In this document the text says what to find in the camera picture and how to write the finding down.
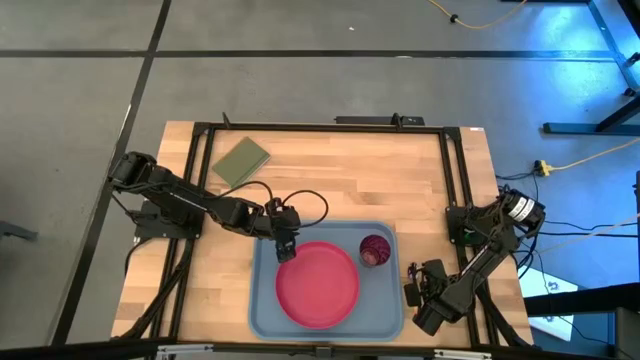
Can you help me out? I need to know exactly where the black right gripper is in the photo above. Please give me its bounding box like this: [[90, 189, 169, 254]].
[[403, 258, 450, 308]]

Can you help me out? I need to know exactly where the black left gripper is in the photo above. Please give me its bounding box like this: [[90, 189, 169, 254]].
[[264, 199, 302, 264]]

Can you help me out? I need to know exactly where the dark red round fruit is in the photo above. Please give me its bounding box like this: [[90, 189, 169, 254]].
[[358, 233, 393, 269]]

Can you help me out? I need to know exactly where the red round plate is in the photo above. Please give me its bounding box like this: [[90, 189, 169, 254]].
[[274, 240, 361, 331]]

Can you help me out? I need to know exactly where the blue-grey plastic tray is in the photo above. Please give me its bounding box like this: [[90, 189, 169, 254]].
[[248, 220, 405, 343]]

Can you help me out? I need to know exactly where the green notebook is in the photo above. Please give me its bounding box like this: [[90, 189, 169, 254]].
[[211, 136, 272, 190]]

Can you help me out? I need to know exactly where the white printed sheet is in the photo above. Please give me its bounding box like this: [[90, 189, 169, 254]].
[[518, 267, 580, 343]]

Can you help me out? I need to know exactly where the black operator desk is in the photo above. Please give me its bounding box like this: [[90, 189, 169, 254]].
[[523, 281, 640, 360]]

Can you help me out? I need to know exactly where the grey chair leg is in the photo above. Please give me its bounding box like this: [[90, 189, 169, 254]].
[[0, 219, 40, 243]]

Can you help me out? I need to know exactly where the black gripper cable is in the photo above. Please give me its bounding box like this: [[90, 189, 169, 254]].
[[281, 188, 330, 230], [202, 180, 275, 211]]

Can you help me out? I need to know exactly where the black aluminium table frame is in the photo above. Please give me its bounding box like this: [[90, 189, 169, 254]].
[[112, 121, 534, 349]]

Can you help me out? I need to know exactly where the pale hanging cord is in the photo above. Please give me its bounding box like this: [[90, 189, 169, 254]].
[[537, 213, 640, 256]]

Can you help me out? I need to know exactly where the black floor cable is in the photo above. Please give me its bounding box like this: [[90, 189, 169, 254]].
[[542, 218, 640, 240]]

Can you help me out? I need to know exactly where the black overhead gantry frame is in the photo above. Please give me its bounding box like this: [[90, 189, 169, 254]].
[[0, 337, 640, 360]]

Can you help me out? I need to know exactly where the yellow extension cable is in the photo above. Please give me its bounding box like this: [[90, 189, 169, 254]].
[[549, 138, 640, 173]]

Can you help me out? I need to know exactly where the long yellow floor cable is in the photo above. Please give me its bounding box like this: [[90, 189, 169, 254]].
[[427, 0, 529, 30]]

